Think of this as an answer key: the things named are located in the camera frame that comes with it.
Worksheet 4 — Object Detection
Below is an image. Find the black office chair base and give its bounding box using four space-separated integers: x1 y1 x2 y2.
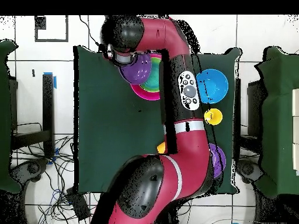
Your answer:
235 159 264 184
10 157 48 186

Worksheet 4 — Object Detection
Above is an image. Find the green cloth side table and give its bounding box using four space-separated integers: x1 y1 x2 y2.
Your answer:
0 38 22 194
253 45 299 198

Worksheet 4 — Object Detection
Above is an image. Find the orange plastic cup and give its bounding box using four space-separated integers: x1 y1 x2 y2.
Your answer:
157 141 167 155

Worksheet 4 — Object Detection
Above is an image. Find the black floor cable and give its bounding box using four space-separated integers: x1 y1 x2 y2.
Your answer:
78 15 101 47

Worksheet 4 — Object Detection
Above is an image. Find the light blue plastic bowl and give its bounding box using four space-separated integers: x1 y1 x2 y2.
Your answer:
196 68 229 104

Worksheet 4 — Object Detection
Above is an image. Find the black square floor frame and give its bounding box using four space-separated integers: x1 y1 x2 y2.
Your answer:
34 15 69 43

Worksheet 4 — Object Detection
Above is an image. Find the blue tape strip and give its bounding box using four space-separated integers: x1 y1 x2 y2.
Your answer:
43 72 57 89

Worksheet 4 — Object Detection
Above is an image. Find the black power strip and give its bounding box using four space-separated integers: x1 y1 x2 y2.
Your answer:
65 187 91 221

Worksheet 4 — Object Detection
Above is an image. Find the tangle of floor cables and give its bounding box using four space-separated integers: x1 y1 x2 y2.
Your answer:
11 122 101 224

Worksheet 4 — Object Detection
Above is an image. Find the yellow plastic cup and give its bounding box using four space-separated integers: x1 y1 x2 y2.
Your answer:
203 108 223 126

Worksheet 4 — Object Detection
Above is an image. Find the green plastic bowl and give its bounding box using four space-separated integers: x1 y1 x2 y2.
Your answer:
139 55 162 93

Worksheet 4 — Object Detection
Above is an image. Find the purple plastic bowl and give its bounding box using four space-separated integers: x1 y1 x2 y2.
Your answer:
208 142 227 179
118 52 152 86

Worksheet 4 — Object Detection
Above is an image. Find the dark green table cloth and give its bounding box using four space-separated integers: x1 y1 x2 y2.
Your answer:
72 45 242 196

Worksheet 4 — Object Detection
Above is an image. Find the pink plastic bowl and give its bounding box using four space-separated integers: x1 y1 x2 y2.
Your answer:
130 52 163 102

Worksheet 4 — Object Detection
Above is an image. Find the black table frame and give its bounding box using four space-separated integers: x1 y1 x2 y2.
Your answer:
9 73 55 158

